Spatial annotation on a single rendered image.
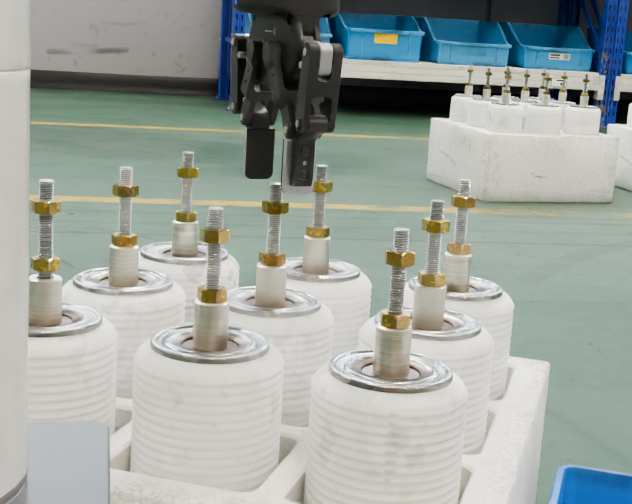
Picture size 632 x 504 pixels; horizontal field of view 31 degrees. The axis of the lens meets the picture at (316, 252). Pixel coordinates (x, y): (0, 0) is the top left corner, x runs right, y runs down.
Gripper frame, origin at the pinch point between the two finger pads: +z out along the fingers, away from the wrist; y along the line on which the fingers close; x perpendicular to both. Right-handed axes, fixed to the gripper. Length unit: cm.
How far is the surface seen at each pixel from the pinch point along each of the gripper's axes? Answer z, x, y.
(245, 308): 9.7, -2.9, 2.2
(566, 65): 7, 317, -364
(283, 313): 9.8, -0.6, 3.7
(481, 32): -5, 298, -411
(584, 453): 35, 48, -19
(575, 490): 25.1, 24.3, 7.5
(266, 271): 7.4, -0.8, 0.8
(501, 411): 17.2, 15.6, 8.3
